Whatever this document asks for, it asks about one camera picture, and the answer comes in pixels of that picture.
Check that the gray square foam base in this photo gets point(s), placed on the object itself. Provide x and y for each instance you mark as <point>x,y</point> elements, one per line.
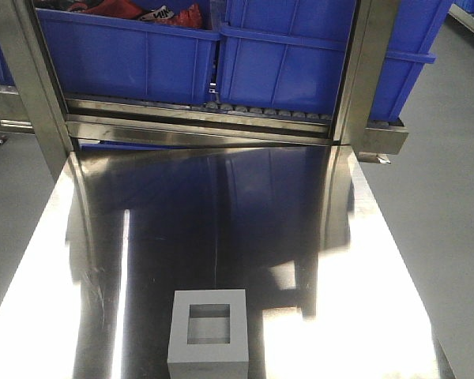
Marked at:
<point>208,337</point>

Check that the blue bin centre shelf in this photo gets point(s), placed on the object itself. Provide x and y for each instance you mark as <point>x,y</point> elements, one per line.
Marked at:
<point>286,55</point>

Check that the blue bin shelf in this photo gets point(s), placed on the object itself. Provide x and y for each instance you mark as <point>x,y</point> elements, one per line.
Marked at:
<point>415,28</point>
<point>286,55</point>

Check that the blue bin with red items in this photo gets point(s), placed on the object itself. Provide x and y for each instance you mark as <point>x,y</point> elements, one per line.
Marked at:
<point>107,56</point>

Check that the blue bin right shelf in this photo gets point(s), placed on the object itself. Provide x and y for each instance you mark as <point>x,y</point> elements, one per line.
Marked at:
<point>415,28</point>

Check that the red packaged items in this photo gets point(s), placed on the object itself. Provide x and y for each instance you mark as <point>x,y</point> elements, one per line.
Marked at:
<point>129,10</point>

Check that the stainless steel shelf rack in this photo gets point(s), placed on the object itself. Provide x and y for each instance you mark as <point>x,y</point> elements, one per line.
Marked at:
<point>36,104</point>

